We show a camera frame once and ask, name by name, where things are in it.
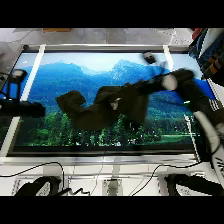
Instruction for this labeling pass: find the black cable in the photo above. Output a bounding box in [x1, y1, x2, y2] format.
[0, 161, 91, 197]
[129, 162, 202, 197]

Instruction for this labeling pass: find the dark green garment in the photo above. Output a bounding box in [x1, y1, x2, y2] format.
[54, 83, 150, 132]

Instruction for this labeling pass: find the heap of clothes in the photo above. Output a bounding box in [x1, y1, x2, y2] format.
[188, 27, 224, 88]

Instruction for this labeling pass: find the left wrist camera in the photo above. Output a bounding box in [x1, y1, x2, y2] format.
[5, 68, 28, 102]

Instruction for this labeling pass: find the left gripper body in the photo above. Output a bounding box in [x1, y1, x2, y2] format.
[18, 101, 47, 119]

